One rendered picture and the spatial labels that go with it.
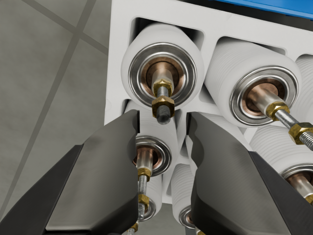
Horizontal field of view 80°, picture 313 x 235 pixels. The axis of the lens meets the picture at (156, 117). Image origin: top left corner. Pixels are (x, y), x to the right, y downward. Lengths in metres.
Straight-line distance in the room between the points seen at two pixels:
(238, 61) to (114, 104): 0.19
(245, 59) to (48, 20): 0.41
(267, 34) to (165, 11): 0.14
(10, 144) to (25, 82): 0.24
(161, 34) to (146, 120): 0.11
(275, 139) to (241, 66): 0.17
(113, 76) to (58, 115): 0.33
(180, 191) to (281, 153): 0.17
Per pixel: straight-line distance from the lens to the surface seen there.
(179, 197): 0.36
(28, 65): 0.57
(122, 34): 0.28
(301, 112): 0.31
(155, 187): 0.35
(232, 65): 0.24
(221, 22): 0.28
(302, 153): 0.35
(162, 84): 0.17
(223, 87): 0.23
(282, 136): 0.37
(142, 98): 0.22
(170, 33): 0.21
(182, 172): 0.39
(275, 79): 0.25
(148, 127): 0.25
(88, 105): 0.54
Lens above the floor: 0.45
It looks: 60 degrees down
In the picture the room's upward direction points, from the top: 178 degrees counter-clockwise
